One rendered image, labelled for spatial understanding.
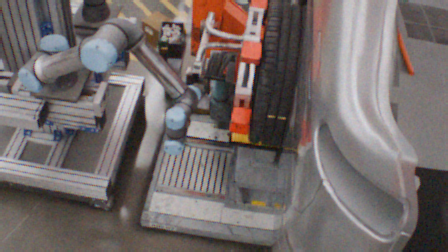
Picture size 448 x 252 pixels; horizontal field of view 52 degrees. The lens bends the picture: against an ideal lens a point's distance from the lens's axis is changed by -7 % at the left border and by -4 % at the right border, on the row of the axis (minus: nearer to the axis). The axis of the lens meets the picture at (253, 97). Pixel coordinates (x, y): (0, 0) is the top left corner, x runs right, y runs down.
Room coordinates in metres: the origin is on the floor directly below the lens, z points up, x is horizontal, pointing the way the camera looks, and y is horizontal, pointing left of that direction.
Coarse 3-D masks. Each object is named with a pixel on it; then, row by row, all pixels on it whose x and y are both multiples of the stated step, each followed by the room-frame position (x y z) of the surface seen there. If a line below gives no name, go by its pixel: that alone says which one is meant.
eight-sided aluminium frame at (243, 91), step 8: (256, 8) 1.74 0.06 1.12; (248, 16) 1.67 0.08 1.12; (256, 16) 1.71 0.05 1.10; (248, 24) 1.62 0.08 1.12; (256, 24) 1.86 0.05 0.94; (248, 32) 1.56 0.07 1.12; (256, 32) 1.57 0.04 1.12; (248, 40) 1.52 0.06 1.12; (256, 40) 1.52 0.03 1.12; (240, 64) 1.45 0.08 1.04; (240, 72) 1.42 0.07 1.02; (240, 80) 1.40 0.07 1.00; (248, 80) 1.41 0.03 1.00; (240, 88) 1.38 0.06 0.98; (248, 88) 1.38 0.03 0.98; (240, 96) 1.36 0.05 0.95; (248, 96) 1.36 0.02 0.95; (248, 104) 1.36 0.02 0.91
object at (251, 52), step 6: (246, 42) 1.45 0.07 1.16; (252, 42) 1.45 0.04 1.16; (246, 48) 1.43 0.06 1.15; (252, 48) 1.43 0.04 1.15; (258, 48) 1.44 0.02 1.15; (246, 54) 1.41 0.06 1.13; (252, 54) 1.41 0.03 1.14; (258, 54) 1.42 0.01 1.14; (246, 60) 1.42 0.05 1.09; (252, 60) 1.41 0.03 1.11; (258, 60) 1.40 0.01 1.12
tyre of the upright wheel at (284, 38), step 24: (288, 24) 1.59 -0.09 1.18; (264, 48) 1.47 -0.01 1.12; (288, 48) 1.49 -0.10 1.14; (264, 72) 1.39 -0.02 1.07; (288, 72) 1.41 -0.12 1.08; (264, 96) 1.34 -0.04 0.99; (288, 96) 1.35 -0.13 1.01; (264, 120) 1.31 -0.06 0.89; (288, 120) 1.32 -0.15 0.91; (264, 144) 1.36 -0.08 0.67
